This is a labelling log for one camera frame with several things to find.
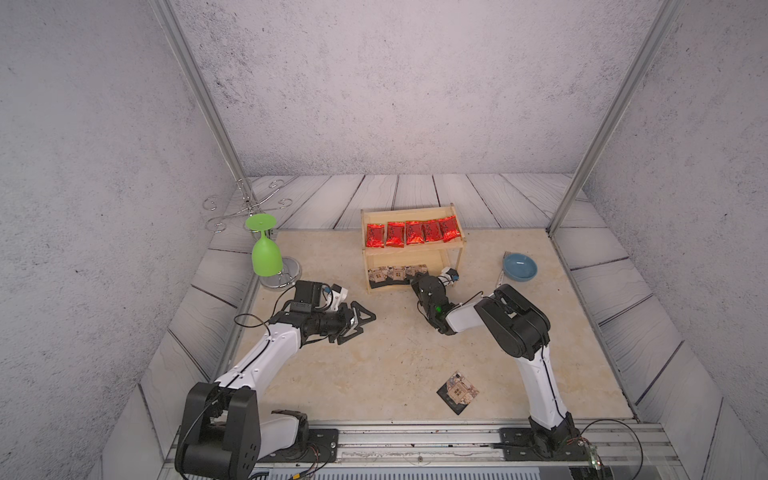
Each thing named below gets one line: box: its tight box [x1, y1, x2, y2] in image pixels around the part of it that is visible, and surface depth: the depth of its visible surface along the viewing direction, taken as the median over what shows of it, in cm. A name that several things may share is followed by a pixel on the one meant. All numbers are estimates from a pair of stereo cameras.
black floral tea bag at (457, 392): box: [436, 371, 480, 416], surface depth 83 cm
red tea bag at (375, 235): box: [366, 223, 385, 248], surface depth 90 cm
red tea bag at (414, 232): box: [405, 220, 425, 245], surface depth 90 cm
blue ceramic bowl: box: [503, 253, 538, 282], surface depth 109 cm
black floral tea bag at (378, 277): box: [367, 266, 389, 289], surface depth 106 cm
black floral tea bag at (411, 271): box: [405, 264, 429, 279], surface depth 107 cm
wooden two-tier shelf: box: [361, 203, 467, 293], surface depth 93 cm
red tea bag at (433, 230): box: [422, 219, 445, 242], surface depth 91 cm
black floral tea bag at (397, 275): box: [385, 266, 410, 285], surface depth 106 cm
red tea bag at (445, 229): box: [432, 215, 461, 243], surface depth 91 cm
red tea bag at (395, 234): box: [386, 221, 405, 248], surface depth 91 cm
